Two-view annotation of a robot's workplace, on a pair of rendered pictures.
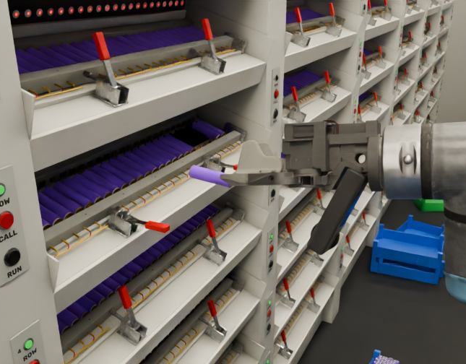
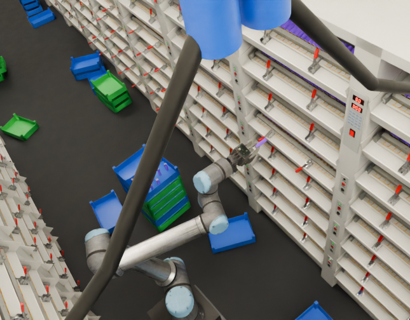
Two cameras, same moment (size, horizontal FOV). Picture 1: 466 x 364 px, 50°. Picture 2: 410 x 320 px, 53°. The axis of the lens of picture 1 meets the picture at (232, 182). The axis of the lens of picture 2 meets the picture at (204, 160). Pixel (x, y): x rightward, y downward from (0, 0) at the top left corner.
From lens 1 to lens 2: 2.08 m
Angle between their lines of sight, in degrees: 94
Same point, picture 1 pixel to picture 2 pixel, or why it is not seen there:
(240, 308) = (321, 221)
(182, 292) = (288, 173)
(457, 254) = not seen: hidden behind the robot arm
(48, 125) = (251, 98)
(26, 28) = not seen: hidden behind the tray
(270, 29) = (341, 159)
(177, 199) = (287, 150)
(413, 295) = not seen: outside the picture
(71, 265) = (255, 124)
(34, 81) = (263, 90)
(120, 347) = (267, 155)
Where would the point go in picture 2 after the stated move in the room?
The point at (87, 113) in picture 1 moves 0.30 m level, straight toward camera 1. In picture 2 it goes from (259, 104) to (199, 103)
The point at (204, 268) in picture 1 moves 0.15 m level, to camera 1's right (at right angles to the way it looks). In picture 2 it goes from (301, 183) to (292, 206)
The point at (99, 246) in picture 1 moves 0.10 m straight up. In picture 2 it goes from (262, 129) to (262, 116)
